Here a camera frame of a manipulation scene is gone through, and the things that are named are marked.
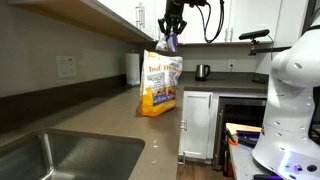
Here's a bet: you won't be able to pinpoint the white lower cabinet door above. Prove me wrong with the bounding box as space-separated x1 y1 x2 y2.
179 91 211 159

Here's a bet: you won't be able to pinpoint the white paper towel roll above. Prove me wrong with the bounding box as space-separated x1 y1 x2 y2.
126 53 140 85

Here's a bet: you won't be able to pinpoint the small snack packet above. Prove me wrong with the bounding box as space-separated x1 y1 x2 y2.
156 33 178 53

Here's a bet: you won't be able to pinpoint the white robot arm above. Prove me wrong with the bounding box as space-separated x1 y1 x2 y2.
252 16 320 180

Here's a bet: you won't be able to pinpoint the white upper cabinets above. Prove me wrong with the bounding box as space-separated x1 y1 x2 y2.
6 0 307 44

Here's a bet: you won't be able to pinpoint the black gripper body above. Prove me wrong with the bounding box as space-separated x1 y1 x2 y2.
164 0 184 22

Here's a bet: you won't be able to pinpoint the black camera on stand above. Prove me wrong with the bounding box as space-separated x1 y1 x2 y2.
239 29 289 56

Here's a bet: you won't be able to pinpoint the orange and white snack pack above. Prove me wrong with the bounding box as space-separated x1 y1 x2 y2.
139 50 183 117

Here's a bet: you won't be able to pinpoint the white robot mounting table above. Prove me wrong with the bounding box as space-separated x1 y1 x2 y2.
225 122 320 180

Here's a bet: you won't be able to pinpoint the stainless electric kettle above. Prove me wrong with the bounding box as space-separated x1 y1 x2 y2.
195 64 210 81

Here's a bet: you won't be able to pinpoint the black built-in oven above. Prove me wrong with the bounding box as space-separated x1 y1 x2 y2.
212 97 266 170

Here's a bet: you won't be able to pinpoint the stainless steel sink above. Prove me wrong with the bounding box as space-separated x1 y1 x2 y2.
0 129 145 180

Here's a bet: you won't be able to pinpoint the white wall outlet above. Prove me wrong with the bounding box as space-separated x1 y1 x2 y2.
56 56 77 78

